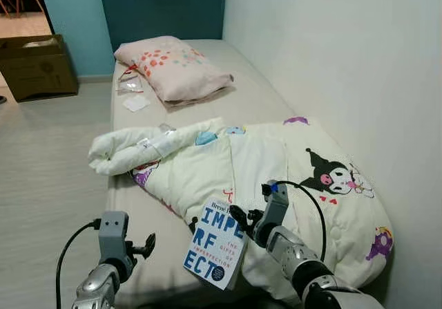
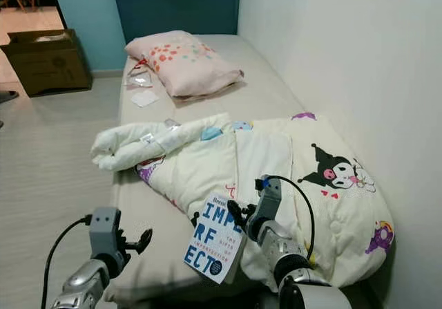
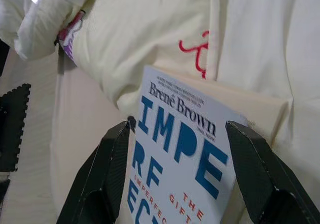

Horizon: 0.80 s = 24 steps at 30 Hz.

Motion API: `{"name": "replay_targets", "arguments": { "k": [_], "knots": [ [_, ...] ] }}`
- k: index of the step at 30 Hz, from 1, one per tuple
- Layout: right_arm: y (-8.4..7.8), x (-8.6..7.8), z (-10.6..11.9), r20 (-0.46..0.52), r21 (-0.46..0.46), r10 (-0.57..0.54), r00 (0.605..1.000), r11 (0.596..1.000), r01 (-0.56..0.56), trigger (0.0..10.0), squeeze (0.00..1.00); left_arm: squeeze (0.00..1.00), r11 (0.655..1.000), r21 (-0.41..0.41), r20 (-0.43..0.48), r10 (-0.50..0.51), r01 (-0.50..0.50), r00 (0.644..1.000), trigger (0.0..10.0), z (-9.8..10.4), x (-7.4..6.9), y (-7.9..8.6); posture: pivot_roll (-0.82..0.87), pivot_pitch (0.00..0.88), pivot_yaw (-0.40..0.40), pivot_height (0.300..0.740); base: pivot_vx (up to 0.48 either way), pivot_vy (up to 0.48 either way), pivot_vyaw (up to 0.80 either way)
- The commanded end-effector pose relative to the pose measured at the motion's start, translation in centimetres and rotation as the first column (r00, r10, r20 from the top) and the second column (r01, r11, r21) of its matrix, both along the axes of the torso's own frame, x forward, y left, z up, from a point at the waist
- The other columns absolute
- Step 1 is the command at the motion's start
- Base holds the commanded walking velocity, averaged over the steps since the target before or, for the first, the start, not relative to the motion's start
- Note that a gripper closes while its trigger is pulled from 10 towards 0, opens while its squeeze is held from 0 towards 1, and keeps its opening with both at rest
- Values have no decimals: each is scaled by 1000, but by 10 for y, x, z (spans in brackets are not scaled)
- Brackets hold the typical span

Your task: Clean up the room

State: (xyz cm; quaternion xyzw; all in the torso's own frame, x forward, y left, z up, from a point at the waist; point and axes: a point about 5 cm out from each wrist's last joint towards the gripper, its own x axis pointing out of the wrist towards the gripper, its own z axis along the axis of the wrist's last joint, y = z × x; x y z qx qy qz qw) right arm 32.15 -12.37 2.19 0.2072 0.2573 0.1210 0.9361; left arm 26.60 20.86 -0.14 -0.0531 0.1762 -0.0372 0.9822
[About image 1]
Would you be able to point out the white book blue lettering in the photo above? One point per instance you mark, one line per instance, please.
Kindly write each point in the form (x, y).
(217, 243)

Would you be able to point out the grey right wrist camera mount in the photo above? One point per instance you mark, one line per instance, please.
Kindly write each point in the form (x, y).
(276, 205)

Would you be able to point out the pink pillow orange dots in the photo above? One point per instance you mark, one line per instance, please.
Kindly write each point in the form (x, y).
(176, 67)

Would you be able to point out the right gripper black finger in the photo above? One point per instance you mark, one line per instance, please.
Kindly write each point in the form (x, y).
(239, 217)

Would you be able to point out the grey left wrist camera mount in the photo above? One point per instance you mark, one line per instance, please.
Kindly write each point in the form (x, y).
(112, 229)

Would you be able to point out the cream cartoon print duvet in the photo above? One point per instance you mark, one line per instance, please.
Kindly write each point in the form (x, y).
(276, 150)

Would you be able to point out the clear snack bag red header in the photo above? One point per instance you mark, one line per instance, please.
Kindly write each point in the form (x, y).
(129, 81)

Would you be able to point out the small clear plastic wrapper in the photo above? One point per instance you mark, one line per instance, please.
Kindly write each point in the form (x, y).
(166, 128)

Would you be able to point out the white paper tissue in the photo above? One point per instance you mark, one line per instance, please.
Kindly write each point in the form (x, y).
(136, 103)

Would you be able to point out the dark blue upholstered bed frame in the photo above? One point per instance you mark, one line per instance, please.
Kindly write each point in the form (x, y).
(162, 8)

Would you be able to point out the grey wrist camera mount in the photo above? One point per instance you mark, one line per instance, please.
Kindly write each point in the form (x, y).
(112, 229)
(276, 205)

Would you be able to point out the black door frame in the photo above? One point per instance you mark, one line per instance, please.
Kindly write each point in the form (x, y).
(43, 5)

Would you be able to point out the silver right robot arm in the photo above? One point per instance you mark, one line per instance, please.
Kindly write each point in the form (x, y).
(304, 260)

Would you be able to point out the beige bed mattress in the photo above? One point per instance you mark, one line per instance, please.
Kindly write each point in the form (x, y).
(235, 108)

